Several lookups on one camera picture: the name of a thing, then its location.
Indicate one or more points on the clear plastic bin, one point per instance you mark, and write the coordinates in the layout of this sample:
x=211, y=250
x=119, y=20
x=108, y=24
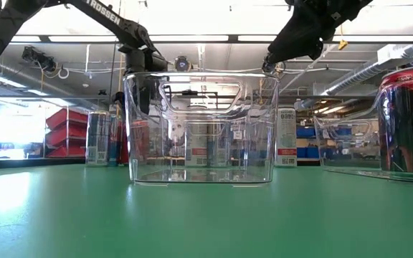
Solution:
x=199, y=172
x=350, y=157

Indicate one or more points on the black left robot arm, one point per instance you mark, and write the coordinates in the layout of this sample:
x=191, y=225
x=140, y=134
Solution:
x=102, y=14

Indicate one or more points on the black overhead frame bar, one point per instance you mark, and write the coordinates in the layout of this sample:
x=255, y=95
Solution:
x=233, y=38

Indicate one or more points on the red storage bin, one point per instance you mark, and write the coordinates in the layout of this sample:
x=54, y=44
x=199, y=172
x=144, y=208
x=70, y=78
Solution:
x=65, y=138
x=63, y=120
x=66, y=152

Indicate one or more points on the green table mat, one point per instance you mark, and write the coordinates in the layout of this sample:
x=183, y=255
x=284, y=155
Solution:
x=206, y=222

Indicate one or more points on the black hanging camera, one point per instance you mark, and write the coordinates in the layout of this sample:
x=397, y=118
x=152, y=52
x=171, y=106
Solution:
x=38, y=57

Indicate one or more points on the round overhead camera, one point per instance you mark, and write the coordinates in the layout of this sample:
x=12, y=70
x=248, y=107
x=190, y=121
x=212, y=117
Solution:
x=182, y=64

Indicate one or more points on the silver ventilation duct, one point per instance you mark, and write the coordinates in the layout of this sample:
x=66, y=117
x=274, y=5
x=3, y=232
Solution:
x=368, y=70

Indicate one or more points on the silver blue energy drink can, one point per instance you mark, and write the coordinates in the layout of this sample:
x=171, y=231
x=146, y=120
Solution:
x=116, y=143
x=98, y=139

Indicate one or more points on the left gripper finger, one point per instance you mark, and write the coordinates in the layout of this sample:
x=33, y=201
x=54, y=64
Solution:
x=142, y=93

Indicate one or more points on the yellow tag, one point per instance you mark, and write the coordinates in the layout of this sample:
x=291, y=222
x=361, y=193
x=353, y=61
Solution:
x=342, y=44

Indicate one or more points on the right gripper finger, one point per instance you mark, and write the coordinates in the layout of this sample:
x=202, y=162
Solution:
x=296, y=39

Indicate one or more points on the white Celsius can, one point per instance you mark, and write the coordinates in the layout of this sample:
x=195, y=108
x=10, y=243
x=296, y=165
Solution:
x=288, y=136
x=197, y=152

